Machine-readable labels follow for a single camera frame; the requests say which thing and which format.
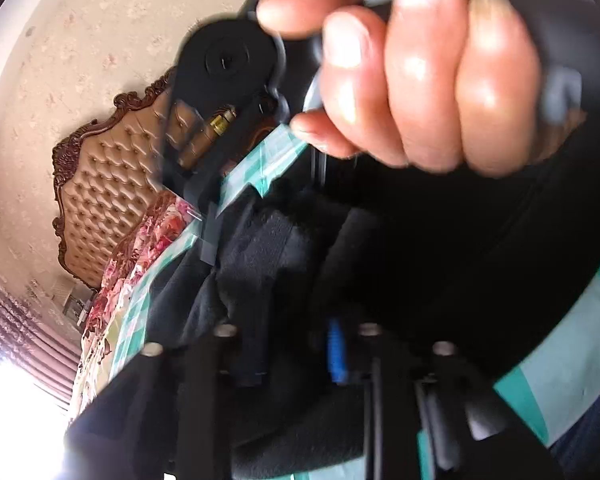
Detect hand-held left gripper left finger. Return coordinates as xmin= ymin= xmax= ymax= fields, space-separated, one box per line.
xmin=65 ymin=322 xmax=243 ymax=480

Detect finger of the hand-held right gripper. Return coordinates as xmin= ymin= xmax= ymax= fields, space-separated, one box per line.
xmin=162 ymin=95 xmax=221 ymax=267

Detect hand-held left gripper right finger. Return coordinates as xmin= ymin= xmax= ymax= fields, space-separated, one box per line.
xmin=325 ymin=317 xmax=566 ymax=480

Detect black pants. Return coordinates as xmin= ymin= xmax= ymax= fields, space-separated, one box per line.
xmin=140 ymin=160 xmax=600 ymax=466

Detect person's right hand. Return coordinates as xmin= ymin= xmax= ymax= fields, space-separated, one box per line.
xmin=256 ymin=0 xmax=543 ymax=178

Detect tufted leather bed headboard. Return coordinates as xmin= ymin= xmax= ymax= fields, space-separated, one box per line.
xmin=51 ymin=67 xmax=201 ymax=293

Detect floral bed quilt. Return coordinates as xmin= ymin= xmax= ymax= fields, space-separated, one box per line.
xmin=72 ymin=195 xmax=201 ymax=411

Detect pink striped curtain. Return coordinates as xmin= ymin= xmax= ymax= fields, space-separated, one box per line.
xmin=0 ymin=260 xmax=83 ymax=411

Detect black garment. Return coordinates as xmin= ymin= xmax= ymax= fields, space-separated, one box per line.
xmin=72 ymin=122 xmax=600 ymax=480

